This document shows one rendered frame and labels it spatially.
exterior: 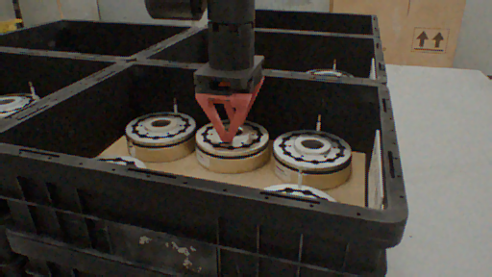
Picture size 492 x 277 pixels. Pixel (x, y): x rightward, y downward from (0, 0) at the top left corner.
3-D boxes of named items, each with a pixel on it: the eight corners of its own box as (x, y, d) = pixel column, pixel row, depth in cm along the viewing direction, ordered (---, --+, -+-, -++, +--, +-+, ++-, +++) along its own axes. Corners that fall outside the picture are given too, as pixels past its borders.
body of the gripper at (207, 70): (193, 88, 44) (189, 25, 40) (220, 64, 53) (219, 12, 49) (245, 94, 42) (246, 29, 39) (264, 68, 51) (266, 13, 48)
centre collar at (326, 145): (332, 141, 49) (333, 138, 49) (328, 160, 45) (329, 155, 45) (297, 137, 51) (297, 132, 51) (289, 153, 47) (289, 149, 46)
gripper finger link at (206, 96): (196, 146, 48) (192, 77, 44) (214, 123, 54) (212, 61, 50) (247, 153, 46) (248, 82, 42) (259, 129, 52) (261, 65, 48)
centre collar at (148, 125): (183, 121, 55) (183, 117, 55) (169, 136, 51) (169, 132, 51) (153, 117, 56) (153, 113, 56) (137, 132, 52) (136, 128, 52)
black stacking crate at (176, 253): (373, 159, 55) (386, 88, 50) (378, 337, 30) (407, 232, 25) (140, 126, 65) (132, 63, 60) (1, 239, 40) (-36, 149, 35)
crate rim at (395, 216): (385, 100, 51) (388, 84, 50) (405, 254, 25) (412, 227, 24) (133, 74, 61) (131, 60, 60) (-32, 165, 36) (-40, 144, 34)
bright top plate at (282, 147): (353, 139, 51) (354, 136, 51) (347, 178, 43) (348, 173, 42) (282, 129, 54) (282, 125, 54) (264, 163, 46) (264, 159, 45)
